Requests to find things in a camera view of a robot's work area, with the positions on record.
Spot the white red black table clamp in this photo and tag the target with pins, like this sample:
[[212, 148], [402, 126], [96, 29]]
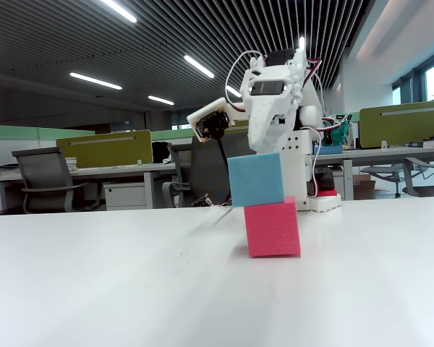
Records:
[[325, 204]]

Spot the green packet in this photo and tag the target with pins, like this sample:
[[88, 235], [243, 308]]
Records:
[[340, 134]]

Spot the flat blue box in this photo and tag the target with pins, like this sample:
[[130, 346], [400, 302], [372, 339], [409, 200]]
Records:
[[329, 150]]

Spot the ceiling strip light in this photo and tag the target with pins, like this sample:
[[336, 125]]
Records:
[[302, 42], [236, 93], [199, 67], [161, 100], [121, 11], [95, 81]]

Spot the stack of books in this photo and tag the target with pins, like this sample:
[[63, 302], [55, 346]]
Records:
[[71, 163]]

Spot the olive green desk divider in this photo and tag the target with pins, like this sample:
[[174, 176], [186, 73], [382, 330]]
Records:
[[106, 152], [403, 129]]

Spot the red foam cube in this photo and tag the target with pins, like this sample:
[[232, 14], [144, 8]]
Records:
[[273, 231]]

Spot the white office desk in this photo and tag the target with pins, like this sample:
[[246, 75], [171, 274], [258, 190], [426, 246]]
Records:
[[383, 153], [114, 170]]

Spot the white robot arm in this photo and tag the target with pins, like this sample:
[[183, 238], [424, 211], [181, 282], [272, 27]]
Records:
[[311, 108]]

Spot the brown cardboard box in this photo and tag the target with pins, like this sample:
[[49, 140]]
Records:
[[364, 189]]

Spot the dark mesh office chair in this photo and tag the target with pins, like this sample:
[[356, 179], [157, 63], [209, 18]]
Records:
[[202, 170]]

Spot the blue foam cube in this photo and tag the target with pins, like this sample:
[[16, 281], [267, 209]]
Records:
[[257, 180]]

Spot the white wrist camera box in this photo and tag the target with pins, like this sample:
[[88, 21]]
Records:
[[206, 115]]

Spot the grey mesh office chair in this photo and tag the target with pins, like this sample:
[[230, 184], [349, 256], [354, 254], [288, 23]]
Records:
[[41, 170]]

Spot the white drawer pedestal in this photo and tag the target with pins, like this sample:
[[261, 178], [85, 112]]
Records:
[[128, 197]]

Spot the light green office partition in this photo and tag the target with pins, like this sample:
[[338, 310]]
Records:
[[21, 132]]

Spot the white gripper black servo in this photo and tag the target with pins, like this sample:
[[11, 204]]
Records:
[[267, 121]]

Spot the small black circuit board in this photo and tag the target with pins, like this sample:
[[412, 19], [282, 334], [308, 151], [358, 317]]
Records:
[[202, 201]]

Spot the black bag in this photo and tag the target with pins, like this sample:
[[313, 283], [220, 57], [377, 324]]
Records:
[[161, 153]]

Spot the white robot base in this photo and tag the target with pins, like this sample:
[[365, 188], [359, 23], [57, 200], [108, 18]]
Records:
[[294, 173]]

